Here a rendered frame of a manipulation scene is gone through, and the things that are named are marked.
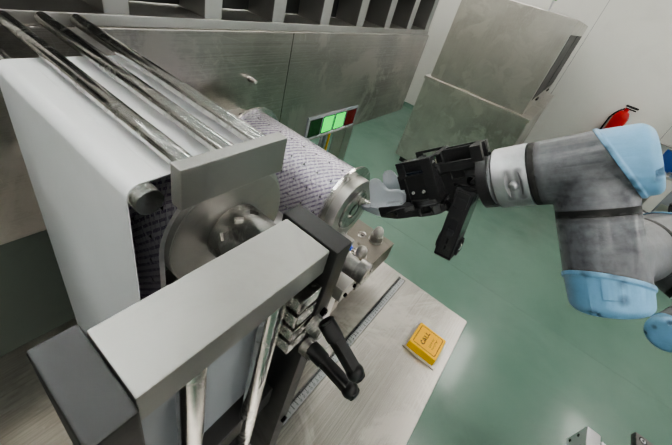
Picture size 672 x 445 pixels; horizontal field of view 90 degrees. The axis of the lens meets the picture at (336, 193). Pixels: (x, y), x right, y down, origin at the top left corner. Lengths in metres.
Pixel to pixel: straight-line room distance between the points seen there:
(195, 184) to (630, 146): 0.39
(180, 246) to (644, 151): 0.44
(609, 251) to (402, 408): 0.53
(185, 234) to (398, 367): 0.63
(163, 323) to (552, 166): 0.38
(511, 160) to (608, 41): 4.52
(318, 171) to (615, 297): 0.40
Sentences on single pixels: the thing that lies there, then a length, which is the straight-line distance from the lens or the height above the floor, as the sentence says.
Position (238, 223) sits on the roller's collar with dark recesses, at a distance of 0.34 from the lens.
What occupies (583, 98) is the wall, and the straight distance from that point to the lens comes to 4.97.
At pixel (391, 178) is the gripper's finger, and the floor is 1.33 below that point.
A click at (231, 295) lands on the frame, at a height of 1.44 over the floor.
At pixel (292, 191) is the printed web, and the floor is 1.26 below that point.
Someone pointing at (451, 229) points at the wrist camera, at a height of 1.33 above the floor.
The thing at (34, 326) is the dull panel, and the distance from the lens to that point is 0.84.
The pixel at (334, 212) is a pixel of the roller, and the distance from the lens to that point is 0.53.
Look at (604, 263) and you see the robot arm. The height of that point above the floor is 1.42.
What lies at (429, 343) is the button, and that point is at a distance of 0.89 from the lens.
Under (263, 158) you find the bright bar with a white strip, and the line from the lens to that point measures 0.28.
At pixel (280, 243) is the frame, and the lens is 0.22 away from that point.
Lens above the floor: 1.59
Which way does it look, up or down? 34 degrees down
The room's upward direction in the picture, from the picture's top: 17 degrees clockwise
